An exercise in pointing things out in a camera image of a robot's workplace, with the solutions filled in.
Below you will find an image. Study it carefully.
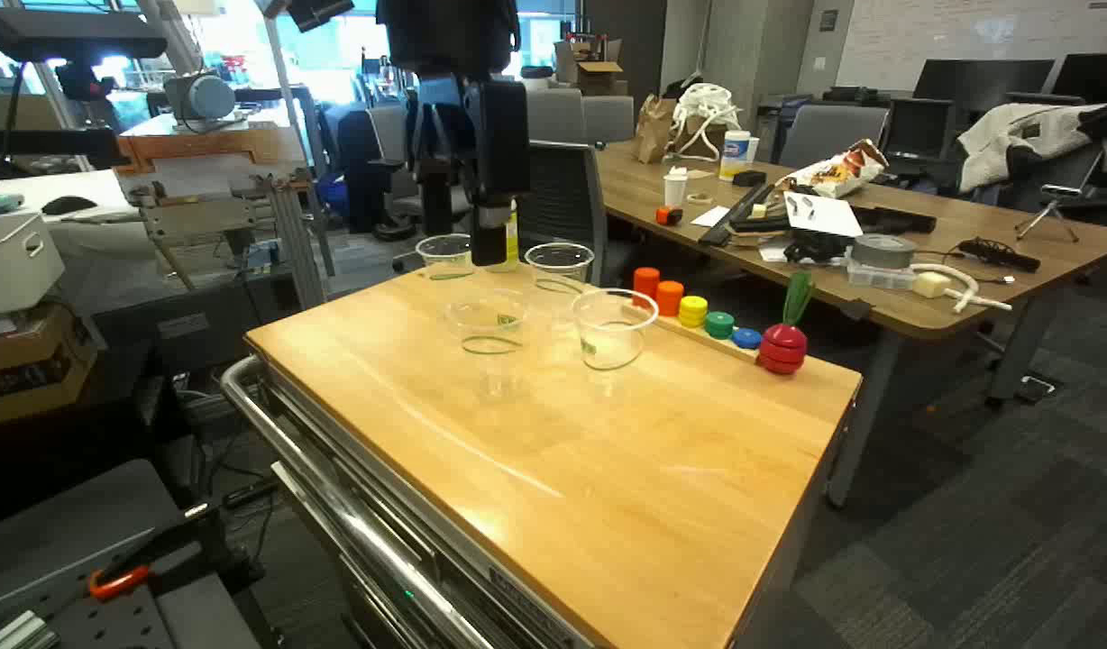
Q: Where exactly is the orange toy peg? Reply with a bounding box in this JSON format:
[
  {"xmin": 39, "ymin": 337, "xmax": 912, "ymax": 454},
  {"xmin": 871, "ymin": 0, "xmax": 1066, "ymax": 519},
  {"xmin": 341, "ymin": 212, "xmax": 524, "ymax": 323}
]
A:
[{"xmin": 651, "ymin": 278, "xmax": 687, "ymax": 322}]

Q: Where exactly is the white blue container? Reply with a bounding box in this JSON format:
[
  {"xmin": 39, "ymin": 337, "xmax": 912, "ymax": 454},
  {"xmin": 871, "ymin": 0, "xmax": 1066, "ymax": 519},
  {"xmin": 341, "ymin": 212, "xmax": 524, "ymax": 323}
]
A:
[{"xmin": 719, "ymin": 127, "xmax": 762, "ymax": 185}]

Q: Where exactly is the black remote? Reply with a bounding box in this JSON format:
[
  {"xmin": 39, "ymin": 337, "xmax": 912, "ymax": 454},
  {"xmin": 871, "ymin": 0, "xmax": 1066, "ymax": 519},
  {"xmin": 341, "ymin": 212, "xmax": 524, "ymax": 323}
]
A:
[{"xmin": 957, "ymin": 234, "xmax": 1044, "ymax": 273}]

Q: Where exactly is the grey perforated breadboard table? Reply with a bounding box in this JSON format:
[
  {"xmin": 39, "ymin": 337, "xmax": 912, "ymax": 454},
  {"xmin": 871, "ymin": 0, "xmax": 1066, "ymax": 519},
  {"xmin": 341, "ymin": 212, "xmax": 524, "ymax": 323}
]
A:
[{"xmin": 0, "ymin": 454, "xmax": 268, "ymax": 649}]

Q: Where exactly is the long wooden office desk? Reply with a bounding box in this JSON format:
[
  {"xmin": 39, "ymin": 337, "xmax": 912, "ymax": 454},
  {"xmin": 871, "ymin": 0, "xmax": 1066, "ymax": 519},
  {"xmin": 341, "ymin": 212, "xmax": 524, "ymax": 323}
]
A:
[{"xmin": 598, "ymin": 139, "xmax": 1107, "ymax": 507}]

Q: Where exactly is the white jacket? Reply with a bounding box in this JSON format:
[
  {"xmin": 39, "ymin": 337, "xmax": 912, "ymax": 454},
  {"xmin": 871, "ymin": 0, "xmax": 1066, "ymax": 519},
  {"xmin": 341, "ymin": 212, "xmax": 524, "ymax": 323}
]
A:
[{"xmin": 957, "ymin": 101, "xmax": 1107, "ymax": 194}]

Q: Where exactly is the clear plastic cup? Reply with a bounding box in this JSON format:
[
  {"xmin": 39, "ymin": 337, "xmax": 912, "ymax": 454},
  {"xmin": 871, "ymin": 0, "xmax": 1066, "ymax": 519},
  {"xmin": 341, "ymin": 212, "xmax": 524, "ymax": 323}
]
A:
[
  {"xmin": 571, "ymin": 285, "xmax": 664, "ymax": 380},
  {"xmin": 411, "ymin": 230, "xmax": 479, "ymax": 285},
  {"xmin": 443, "ymin": 285, "xmax": 533, "ymax": 406},
  {"xmin": 524, "ymin": 237, "xmax": 598, "ymax": 304}
]

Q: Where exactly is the red radish toy green leaf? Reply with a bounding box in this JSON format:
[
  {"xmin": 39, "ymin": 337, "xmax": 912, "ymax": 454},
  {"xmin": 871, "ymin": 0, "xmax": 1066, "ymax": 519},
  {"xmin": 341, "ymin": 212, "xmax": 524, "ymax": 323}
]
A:
[{"xmin": 753, "ymin": 270, "xmax": 817, "ymax": 380}]

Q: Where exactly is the black office chair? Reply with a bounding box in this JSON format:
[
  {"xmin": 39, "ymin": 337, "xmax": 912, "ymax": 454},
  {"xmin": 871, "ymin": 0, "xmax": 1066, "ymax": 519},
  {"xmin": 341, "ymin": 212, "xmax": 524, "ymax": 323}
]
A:
[{"xmin": 878, "ymin": 95, "xmax": 960, "ymax": 172}]

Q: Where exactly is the white yellow spray bottle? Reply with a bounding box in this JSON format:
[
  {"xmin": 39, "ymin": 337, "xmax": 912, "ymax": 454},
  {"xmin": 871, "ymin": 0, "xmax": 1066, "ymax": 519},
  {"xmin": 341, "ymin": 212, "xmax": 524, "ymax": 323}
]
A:
[{"xmin": 501, "ymin": 194, "xmax": 525, "ymax": 268}]

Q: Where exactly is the white storage box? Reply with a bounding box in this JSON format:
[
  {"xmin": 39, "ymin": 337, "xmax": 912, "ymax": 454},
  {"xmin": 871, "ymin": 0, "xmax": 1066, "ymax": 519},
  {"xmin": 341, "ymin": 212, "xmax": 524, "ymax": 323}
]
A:
[{"xmin": 0, "ymin": 212, "xmax": 68, "ymax": 322}]

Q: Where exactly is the small white bottle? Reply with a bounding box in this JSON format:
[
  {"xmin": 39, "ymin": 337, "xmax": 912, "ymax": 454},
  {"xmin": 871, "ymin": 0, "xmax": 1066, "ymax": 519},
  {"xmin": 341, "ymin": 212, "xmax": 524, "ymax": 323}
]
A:
[{"xmin": 661, "ymin": 162, "xmax": 691, "ymax": 210}]

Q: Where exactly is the white mesh fan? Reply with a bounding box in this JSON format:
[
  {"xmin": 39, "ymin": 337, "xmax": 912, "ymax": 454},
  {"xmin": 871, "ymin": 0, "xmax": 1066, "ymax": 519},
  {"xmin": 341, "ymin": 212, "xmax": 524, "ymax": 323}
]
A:
[{"xmin": 672, "ymin": 81, "xmax": 741, "ymax": 160}]

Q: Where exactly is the grey office chair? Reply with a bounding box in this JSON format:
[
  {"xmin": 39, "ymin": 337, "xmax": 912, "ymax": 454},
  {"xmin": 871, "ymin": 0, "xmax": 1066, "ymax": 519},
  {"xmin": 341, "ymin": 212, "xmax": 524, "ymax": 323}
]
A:
[{"xmin": 776, "ymin": 101, "xmax": 894, "ymax": 172}]

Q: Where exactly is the metal tool cart with handle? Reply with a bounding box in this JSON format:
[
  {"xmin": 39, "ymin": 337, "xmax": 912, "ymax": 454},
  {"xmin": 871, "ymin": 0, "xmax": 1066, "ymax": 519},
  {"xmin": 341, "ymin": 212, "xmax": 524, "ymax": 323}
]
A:
[{"xmin": 216, "ymin": 353, "xmax": 601, "ymax": 649}]

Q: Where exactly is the long black keyboard bar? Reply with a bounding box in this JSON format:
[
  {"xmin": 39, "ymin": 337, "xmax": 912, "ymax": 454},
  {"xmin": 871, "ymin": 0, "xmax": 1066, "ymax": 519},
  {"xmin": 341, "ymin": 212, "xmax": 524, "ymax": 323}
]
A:
[{"xmin": 691, "ymin": 178, "xmax": 796, "ymax": 248}]

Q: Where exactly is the black computer mouse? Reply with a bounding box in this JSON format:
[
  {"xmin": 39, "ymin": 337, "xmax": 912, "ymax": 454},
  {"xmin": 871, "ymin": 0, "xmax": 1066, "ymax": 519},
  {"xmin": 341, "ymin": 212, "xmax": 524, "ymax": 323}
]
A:
[{"xmin": 39, "ymin": 192, "xmax": 100, "ymax": 221}]

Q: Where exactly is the chips snack bag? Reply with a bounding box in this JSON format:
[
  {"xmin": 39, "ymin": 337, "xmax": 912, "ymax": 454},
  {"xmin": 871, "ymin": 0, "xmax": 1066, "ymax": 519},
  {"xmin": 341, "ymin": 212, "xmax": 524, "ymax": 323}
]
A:
[{"xmin": 790, "ymin": 138, "xmax": 890, "ymax": 202}]

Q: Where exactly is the brown paper bag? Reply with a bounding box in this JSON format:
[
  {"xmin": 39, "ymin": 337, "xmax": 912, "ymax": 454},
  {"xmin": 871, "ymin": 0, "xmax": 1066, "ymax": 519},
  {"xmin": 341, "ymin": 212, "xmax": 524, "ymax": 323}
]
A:
[{"xmin": 631, "ymin": 95, "xmax": 681, "ymax": 166}]

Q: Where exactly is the flat black device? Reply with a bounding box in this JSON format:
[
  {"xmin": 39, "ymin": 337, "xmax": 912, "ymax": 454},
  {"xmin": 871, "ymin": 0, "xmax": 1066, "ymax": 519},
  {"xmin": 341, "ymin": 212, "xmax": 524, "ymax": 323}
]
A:
[{"xmin": 856, "ymin": 206, "xmax": 941, "ymax": 237}]

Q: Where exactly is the white paper sheet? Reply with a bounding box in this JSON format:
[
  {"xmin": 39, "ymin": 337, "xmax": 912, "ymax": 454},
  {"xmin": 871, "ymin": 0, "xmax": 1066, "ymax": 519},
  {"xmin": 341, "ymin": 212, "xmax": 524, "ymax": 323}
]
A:
[{"xmin": 777, "ymin": 189, "xmax": 869, "ymax": 243}]

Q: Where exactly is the orange clamp handle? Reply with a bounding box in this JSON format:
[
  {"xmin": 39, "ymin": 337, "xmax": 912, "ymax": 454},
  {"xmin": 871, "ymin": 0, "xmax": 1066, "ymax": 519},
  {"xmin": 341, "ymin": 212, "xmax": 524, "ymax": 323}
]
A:
[{"xmin": 88, "ymin": 558, "xmax": 158, "ymax": 606}]

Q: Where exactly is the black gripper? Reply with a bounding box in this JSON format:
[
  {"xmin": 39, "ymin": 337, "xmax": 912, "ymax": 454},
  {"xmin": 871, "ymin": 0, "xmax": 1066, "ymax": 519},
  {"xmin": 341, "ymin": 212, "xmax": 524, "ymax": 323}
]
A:
[{"xmin": 469, "ymin": 71, "xmax": 533, "ymax": 268}]

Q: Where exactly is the brown cardboard box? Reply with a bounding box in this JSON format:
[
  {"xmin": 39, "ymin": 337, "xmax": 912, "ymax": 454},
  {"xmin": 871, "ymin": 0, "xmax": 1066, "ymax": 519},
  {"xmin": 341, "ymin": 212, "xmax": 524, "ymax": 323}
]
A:
[{"xmin": 0, "ymin": 300, "xmax": 106, "ymax": 430}]

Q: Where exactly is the grey round device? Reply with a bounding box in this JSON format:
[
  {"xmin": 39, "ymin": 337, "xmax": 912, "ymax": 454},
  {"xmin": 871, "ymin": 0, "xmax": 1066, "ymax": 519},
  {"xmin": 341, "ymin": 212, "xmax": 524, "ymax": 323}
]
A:
[{"xmin": 164, "ymin": 69, "xmax": 243, "ymax": 127}]

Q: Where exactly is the white cable bundle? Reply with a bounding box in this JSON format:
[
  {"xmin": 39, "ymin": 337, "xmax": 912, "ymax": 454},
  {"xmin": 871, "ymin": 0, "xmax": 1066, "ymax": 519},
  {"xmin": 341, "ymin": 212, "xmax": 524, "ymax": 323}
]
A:
[{"xmin": 904, "ymin": 261, "xmax": 1017, "ymax": 317}]

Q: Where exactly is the black high-back chair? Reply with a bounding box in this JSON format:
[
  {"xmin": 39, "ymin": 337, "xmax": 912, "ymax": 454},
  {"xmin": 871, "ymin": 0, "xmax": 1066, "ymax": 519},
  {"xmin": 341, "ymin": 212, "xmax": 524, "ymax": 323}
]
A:
[{"xmin": 520, "ymin": 138, "xmax": 614, "ymax": 285}]

